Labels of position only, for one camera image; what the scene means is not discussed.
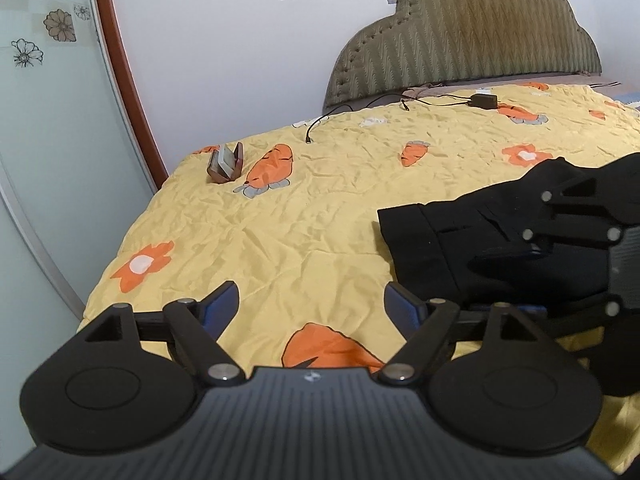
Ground olive padded headboard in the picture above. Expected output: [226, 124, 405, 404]
[324, 0, 602, 106]

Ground yellow carrot print bedsheet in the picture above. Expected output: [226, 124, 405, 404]
[84, 82, 639, 370]

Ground black charger cable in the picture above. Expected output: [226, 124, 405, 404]
[304, 86, 474, 146]

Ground black pants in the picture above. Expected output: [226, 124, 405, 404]
[376, 152, 640, 396]

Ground brown wallet case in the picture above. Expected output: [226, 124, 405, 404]
[206, 142, 244, 184]

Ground black power adapter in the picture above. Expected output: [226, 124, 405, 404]
[468, 93, 499, 110]

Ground blue patterned mattress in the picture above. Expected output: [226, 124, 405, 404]
[613, 91, 640, 110]

